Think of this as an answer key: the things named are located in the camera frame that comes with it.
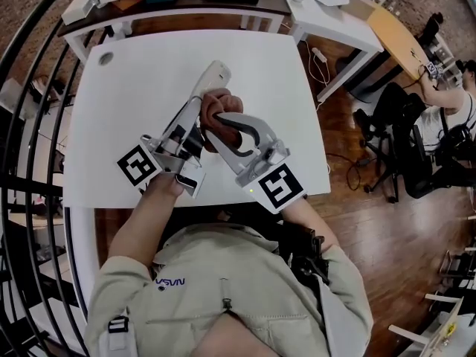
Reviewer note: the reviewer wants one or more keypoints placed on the person's left forearm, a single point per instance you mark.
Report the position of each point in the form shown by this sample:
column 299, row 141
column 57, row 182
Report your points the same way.
column 141, row 225

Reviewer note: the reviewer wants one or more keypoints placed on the cardboard box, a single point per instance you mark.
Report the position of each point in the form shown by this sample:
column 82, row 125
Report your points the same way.
column 359, row 7

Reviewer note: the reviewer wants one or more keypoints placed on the person's right forearm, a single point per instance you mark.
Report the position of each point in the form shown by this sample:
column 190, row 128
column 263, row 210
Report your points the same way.
column 308, row 225

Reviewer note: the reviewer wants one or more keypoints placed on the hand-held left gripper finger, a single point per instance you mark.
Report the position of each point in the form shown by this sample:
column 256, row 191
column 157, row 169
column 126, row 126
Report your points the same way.
column 186, row 115

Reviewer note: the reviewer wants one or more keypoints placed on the white side table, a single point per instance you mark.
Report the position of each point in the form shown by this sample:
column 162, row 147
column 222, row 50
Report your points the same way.
column 327, row 17

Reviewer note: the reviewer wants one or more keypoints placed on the round wooden table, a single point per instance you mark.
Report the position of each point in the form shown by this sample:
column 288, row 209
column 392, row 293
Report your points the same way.
column 394, row 35

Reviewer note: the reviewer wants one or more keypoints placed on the black metal railing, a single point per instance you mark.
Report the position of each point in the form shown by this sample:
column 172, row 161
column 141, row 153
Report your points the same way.
column 29, row 191

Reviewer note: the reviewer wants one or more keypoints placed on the white flat box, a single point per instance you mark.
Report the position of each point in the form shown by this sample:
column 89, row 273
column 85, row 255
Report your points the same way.
column 76, row 9

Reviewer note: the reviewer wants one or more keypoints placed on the grey desk grommet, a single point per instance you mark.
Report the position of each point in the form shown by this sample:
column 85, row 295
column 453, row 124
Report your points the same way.
column 106, row 58

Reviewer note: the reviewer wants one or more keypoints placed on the white power strip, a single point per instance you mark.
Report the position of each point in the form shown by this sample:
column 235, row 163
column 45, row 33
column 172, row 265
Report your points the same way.
column 320, row 56

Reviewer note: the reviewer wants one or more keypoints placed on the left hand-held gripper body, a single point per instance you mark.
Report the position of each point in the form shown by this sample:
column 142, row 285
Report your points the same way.
column 137, row 166

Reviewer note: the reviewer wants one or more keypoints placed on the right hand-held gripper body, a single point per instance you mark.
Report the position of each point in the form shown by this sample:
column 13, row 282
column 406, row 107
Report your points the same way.
column 280, row 188

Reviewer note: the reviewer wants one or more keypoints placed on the white chair frame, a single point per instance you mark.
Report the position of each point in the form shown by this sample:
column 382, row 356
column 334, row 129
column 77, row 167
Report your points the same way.
column 409, row 334

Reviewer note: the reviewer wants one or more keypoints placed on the light beige jacket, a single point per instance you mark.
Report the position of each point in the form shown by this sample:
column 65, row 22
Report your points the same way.
column 223, row 273

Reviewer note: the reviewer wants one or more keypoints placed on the black high-back office chair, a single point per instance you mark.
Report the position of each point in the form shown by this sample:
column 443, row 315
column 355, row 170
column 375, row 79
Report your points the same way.
column 433, row 24

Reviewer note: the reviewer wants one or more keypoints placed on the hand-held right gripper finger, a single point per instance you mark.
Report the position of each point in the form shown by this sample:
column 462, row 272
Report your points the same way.
column 227, row 154
column 256, row 125

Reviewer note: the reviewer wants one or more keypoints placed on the pinkish brown cloth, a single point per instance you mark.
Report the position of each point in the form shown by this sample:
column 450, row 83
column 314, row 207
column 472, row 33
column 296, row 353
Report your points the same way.
column 219, row 102

